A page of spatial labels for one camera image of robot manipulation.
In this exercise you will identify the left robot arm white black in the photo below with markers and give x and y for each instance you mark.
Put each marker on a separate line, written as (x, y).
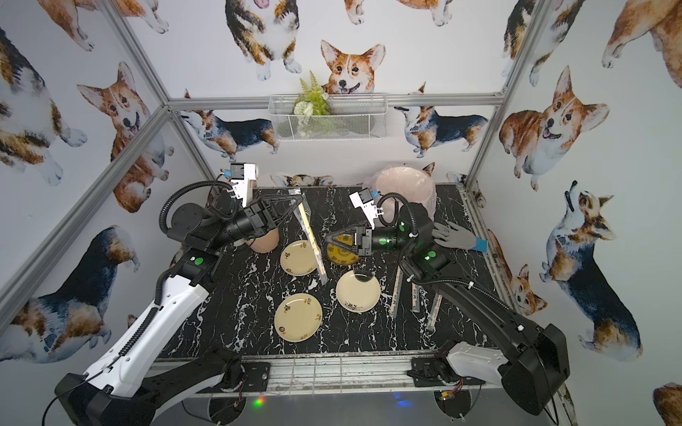
(206, 218)

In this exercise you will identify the wrapped chopsticks on table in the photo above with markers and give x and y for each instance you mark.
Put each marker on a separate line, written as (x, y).
(415, 298)
(396, 294)
(433, 314)

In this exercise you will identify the grey glove blue cuff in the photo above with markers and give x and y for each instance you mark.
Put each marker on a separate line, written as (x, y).
(455, 237)

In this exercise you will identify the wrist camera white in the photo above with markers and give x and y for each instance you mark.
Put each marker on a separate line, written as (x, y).
(243, 178)
(365, 200)

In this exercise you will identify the cream plate upper left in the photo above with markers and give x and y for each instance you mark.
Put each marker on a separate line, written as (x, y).
(298, 259)

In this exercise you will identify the wrapped chopsticks left on table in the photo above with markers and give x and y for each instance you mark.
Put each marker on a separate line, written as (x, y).
(396, 294)

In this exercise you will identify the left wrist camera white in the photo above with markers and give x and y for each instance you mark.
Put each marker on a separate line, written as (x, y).
(243, 178)

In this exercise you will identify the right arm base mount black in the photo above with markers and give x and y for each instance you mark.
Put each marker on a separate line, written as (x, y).
(431, 372)

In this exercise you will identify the white wire wall basket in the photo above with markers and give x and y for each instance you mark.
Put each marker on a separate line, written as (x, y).
(361, 117)

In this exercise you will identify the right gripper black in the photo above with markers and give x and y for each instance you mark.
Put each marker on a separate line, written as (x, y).
(366, 244)

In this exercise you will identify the yellow patterned dark-rimmed plate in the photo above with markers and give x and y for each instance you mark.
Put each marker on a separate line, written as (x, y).
(340, 256)

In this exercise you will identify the wrapped chopsticks right on table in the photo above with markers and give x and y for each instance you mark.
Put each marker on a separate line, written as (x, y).
(433, 314)

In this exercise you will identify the wrapped chopsticks middle on table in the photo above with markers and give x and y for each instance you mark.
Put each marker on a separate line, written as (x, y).
(415, 298)

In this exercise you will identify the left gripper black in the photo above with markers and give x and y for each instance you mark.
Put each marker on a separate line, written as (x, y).
(268, 213)

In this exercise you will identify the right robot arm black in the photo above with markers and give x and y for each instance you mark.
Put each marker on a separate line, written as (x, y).
(431, 266)

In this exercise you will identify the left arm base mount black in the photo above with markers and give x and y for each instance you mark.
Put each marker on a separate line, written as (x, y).
(243, 377)

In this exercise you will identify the cream plate front left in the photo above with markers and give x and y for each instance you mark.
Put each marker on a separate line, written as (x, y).
(298, 317)

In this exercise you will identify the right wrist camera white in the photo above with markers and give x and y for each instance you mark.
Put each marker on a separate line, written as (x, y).
(365, 200)

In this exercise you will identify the cream plate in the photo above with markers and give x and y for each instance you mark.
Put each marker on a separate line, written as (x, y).
(298, 259)
(298, 317)

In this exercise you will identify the white bin with plastic bag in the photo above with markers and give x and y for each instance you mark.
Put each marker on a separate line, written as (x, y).
(416, 185)

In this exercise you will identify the cream plate chipped right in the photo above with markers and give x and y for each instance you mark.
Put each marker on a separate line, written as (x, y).
(358, 291)

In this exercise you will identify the tan pot green plant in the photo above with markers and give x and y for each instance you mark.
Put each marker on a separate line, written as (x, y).
(266, 243)

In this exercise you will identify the aluminium front rail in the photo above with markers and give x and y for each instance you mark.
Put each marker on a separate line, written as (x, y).
(351, 373)

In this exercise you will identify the green fern white flower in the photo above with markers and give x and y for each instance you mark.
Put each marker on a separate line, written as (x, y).
(312, 101)

